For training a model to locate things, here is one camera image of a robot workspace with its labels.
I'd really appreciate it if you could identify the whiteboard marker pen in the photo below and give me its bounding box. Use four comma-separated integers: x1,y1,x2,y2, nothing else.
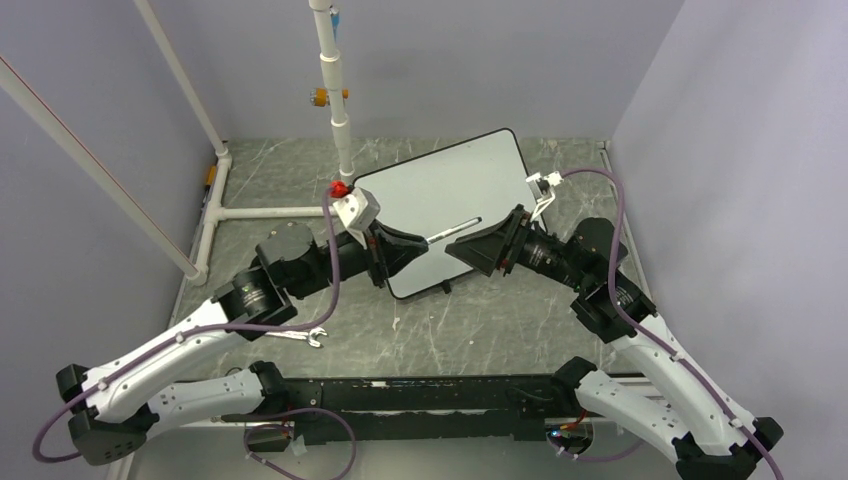
426,217,482,245

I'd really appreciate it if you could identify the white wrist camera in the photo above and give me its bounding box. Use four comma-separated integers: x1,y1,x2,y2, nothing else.
526,172,563,221
332,187,381,232

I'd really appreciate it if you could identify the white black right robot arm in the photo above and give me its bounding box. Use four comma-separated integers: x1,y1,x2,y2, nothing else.
445,206,783,479

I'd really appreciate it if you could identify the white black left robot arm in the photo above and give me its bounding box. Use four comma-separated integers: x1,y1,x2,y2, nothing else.
56,221,429,466

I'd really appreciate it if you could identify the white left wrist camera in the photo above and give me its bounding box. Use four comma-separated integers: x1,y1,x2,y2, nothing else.
332,187,381,232

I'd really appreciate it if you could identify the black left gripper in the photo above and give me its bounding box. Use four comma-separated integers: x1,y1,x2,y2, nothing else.
290,216,427,299

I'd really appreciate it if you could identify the white PVC pipe frame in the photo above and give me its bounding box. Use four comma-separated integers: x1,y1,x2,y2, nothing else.
1,1,355,285

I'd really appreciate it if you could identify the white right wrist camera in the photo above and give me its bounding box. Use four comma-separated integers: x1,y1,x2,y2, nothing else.
526,172,563,221

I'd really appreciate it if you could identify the white whiteboard black frame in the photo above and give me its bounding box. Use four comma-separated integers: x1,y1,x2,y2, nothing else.
354,128,535,299

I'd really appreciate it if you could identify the yellow pipe clamp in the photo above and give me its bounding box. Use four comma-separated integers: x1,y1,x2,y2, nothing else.
309,88,331,107

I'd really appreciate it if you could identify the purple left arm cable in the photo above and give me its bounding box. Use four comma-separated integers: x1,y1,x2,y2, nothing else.
31,188,343,464

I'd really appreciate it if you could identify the silver wrench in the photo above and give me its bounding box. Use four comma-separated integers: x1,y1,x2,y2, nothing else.
267,327,328,348

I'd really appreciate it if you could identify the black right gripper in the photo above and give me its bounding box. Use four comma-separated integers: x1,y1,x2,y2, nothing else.
446,203,592,292

